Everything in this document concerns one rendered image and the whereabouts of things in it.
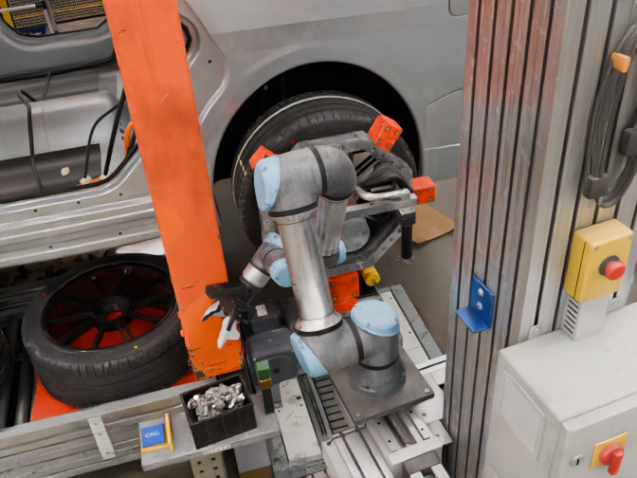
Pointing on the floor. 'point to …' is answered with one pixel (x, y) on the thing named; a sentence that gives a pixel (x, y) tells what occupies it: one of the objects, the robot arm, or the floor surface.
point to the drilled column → (209, 466)
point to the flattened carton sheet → (429, 224)
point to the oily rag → (76, 260)
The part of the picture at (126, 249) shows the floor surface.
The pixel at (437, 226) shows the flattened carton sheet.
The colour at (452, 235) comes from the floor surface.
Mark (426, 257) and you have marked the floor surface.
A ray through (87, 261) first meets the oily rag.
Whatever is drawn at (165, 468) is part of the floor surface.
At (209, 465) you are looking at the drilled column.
